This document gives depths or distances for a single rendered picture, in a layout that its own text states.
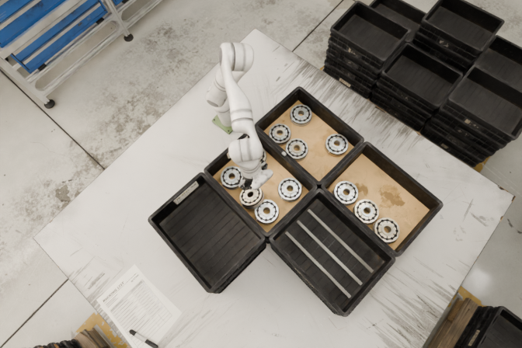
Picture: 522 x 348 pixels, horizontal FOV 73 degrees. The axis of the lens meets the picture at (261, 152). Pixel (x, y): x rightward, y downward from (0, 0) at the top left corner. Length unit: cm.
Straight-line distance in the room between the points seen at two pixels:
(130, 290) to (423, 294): 126
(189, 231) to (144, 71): 179
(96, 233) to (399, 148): 151
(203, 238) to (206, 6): 230
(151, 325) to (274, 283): 55
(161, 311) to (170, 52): 209
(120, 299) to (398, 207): 127
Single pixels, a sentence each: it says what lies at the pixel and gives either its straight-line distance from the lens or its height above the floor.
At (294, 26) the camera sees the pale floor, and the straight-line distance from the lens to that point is 316.
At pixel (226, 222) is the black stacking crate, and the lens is 156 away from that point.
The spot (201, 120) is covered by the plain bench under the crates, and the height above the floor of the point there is 70.
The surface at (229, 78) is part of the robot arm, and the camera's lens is 114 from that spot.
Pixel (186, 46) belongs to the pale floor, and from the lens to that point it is 313.
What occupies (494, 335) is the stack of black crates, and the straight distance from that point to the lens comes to 234.
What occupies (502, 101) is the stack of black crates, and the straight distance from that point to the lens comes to 251.
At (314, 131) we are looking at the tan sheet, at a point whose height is 83.
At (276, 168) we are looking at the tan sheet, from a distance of 161.
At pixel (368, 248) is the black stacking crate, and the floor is 83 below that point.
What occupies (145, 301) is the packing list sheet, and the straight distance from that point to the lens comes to 174.
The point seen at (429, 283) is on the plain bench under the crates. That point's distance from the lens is 176.
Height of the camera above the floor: 234
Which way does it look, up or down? 67 degrees down
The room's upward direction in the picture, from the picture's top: 7 degrees counter-clockwise
